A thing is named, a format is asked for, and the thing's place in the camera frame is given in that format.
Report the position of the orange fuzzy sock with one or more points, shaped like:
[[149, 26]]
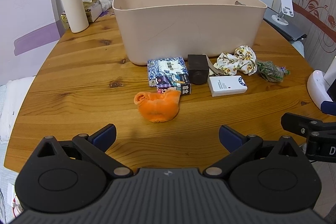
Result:
[[160, 106]]

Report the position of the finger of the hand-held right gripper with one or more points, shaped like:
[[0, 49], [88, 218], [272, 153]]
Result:
[[299, 124], [329, 108]]

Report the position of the blue patterned tissue packet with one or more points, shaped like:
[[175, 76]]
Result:
[[166, 69]]

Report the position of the gold foil packet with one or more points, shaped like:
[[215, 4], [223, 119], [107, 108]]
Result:
[[64, 19]]

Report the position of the white flat box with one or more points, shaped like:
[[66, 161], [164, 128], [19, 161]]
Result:
[[227, 85]]

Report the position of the white thermos bottle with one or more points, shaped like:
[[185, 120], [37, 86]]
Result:
[[74, 11]]

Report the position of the white bedding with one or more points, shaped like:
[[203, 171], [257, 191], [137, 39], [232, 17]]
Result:
[[14, 108]]

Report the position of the dark brown cube box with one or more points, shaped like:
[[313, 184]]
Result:
[[198, 67]]

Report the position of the tissue box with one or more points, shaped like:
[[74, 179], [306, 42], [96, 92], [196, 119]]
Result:
[[93, 10]]

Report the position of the floral fabric scrunchie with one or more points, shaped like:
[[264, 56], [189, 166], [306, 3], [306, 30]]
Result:
[[236, 61]]

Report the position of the black cartoon print box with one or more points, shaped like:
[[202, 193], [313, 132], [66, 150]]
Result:
[[174, 85]]

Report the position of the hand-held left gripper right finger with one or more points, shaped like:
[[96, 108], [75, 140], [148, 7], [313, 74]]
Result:
[[231, 136]]

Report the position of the beige plastic storage bin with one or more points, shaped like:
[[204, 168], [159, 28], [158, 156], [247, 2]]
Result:
[[183, 24]]

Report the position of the white rounded device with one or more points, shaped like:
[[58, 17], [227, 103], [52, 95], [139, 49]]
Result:
[[321, 87]]

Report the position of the grey laptop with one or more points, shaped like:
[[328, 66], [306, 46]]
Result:
[[284, 27]]

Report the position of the white phone stand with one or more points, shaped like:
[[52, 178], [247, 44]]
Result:
[[284, 8]]

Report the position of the white and purple board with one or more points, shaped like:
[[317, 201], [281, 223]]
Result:
[[29, 24]]

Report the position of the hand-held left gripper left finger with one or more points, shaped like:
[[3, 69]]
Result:
[[103, 136]]

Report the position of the green clear snack packet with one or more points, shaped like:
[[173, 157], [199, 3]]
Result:
[[271, 71]]

